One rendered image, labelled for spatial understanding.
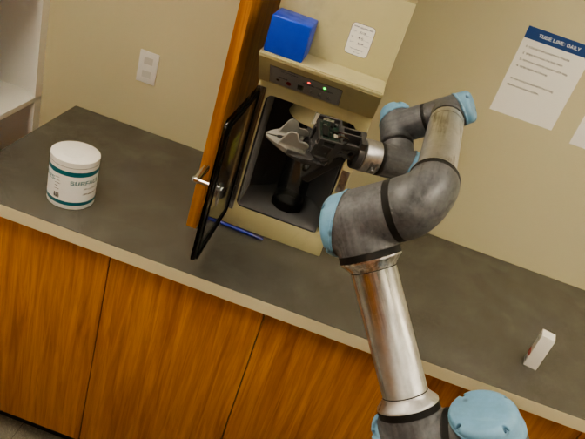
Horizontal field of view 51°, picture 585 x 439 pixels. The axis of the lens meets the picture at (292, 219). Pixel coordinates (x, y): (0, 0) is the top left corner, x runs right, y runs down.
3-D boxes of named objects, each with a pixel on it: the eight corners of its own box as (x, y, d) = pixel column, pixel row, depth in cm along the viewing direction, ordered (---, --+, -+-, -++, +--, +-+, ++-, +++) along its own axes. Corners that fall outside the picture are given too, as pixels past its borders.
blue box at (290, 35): (272, 41, 160) (281, 6, 155) (308, 54, 160) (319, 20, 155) (262, 50, 151) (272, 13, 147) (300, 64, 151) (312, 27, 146)
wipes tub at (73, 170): (61, 180, 182) (66, 135, 175) (102, 195, 182) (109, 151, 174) (36, 199, 171) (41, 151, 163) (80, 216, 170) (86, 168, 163)
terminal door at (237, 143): (226, 210, 185) (260, 86, 165) (191, 263, 158) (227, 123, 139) (224, 209, 185) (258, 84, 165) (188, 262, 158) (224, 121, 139)
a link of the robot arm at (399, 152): (409, 162, 148) (412, 192, 143) (368, 151, 144) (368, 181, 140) (426, 144, 141) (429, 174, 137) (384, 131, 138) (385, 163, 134)
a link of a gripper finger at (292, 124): (273, 109, 131) (313, 119, 133) (265, 126, 135) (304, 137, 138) (272, 119, 129) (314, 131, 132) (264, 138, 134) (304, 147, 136)
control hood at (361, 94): (259, 76, 165) (269, 39, 161) (373, 117, 164) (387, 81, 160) (248, 87, 156) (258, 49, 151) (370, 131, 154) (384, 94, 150)
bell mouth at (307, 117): (295, 99, 186) (300, 82, 183) (351, 119, 186) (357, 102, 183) (283, 118, 171) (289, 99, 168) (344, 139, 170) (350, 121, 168)
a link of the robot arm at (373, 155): (367, 155, 144) (369, 183, 139) (349, 151, 143) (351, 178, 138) (382, 134, 138) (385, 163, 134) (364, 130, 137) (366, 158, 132)
